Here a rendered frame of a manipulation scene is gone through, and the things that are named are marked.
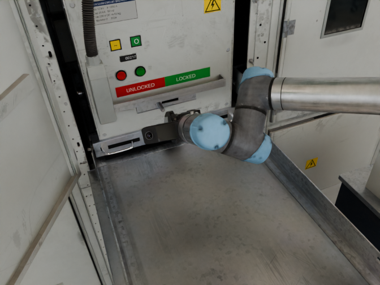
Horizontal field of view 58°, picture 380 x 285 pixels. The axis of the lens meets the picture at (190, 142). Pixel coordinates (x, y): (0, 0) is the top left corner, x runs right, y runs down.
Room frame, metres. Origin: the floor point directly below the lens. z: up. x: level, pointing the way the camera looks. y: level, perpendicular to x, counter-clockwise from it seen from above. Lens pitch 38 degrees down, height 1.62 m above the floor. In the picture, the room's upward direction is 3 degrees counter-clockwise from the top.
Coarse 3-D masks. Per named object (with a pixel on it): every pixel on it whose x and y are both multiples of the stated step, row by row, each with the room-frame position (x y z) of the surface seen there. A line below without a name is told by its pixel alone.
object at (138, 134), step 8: (232, 104) 1.09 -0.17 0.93; (208, 112) 1.05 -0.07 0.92; (216, 112) 1.05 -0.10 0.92; (224, 112) 1.06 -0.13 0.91; (96, 136) 0.94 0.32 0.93; (120, 136) 0.93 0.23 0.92; (128, 136) 0.94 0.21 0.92; (136, 136) 0.95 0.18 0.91; (96, 144) 0.90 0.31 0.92; (112, 144) 0.92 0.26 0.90; (120, 144) 0.93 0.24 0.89; (128, 144) 0.94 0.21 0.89; (136, 144) 0.95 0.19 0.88; (144, 144) 0.96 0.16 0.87; (96, 152) 0.90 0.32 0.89
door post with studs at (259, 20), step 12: (252, 0) 1.06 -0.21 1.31; (264, 0) 1.07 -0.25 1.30; (252, 12) 1.06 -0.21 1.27; (264, 12) 1.07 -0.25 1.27; (252, 24) 1.06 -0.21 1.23; (264, 24) 1.07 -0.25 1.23; (252, 36) 1.06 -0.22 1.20; (264, 36) 1.07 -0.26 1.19; (252, 48) 1.06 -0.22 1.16; (264, 48) 1.07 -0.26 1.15; (252, 60) 1.06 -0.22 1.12; (264, 60) 1.07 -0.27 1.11
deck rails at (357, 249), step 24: (288, 168) 0.78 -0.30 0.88; (312, 192) 0.67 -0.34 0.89; (120, 216) 0.65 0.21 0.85; (312, 216) 0.61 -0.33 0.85; (336, 216) 0.57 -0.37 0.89; (120, 240) 0.57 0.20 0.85; (336, 240) 0.53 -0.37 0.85; (360, 240) 0.50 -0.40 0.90; (120, 264) 0.50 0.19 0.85; (360, 264) 0.46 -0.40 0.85
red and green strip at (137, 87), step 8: (184, 72) 1.02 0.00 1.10; (192, 72) 1.03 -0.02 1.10; (200, 72) 1.04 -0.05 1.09; (208, 72) 1.05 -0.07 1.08; (152, 80) 0.99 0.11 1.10; (160, 80) 1.00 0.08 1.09; (168, 80) 1.00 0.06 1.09; (176, 80) 1.01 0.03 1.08; (184, 80) 1.02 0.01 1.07; (120, 88) 0.95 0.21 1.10; (128, 88) 0.96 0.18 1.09; (136, 88) 0.97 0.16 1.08; (144, 88) 0.98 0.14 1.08; (152, 88) 0.99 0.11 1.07; (120, 96) 0.95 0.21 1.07
